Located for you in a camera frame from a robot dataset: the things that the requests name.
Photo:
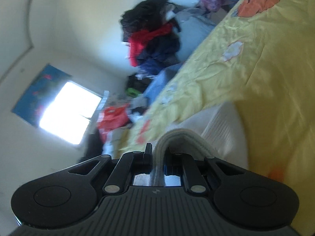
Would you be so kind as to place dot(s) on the red plastic bag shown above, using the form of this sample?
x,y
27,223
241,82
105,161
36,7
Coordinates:
x,y
111,118

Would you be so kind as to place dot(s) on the light blue knit garment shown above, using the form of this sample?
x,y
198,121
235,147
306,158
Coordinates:
x,y
159,82

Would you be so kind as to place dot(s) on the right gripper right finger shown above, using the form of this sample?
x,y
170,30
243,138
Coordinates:
x,y
241,197

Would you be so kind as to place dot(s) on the window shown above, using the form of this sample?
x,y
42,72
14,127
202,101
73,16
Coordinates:
x,y
69,114

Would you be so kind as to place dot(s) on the red jacket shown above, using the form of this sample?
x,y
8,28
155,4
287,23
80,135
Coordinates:
x,y
139,40

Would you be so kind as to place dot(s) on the white knit sweater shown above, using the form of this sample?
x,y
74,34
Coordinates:
x,y
216,132

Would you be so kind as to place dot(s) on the pile of dark clothes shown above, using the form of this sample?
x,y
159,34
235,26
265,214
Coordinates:
x,y
150,30

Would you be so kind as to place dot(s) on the yellow floral bedspread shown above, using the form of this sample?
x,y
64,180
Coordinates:
x,y
264,65

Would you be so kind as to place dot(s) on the blue floral window blind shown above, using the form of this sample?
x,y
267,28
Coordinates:
x,y
40,93

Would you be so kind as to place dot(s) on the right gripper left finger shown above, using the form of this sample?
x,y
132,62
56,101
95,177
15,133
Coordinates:
x,y
72,194

